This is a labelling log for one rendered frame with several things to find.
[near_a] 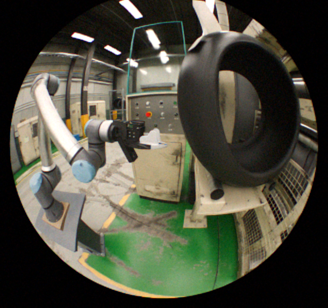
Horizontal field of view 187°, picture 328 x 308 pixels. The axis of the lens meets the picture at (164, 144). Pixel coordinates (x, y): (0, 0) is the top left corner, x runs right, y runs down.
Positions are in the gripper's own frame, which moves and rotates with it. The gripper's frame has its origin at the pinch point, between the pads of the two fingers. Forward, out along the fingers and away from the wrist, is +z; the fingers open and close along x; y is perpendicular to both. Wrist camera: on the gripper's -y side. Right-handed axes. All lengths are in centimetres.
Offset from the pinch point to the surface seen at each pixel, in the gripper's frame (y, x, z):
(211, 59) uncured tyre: 25.5, -11.7, 9.3
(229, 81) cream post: 36, 26, 29
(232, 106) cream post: 21.6, 26.0, 32.4
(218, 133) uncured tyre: 10.0, -11.8, 12.7
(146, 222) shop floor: -102, 17, -12
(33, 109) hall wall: 58, 13, -782
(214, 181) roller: -5.6, -6.4, 18.5
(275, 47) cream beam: 72, 2, 57
